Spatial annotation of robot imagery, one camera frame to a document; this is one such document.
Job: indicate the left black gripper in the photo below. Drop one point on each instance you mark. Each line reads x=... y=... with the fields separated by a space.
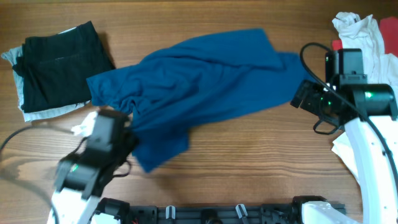
x=123 y=137

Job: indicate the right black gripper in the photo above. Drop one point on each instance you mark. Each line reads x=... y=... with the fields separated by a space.
x=301 y=95

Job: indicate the blue t-shirt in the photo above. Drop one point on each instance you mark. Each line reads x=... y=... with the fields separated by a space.
x=205 y=79

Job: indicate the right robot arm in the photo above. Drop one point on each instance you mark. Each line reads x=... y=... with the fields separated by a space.
x=367 y=113

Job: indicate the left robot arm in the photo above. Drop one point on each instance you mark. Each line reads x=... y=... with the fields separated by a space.
x=82 y=176

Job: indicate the white shirt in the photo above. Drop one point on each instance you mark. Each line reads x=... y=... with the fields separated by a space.
x=380 y=68

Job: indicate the folded black garment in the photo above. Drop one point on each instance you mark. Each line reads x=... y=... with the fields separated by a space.
x=55 y=68

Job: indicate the red garment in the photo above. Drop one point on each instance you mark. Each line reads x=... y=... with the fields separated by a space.
x=368 y=32

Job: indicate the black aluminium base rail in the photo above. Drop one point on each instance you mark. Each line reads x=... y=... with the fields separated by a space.
x=264 y=214

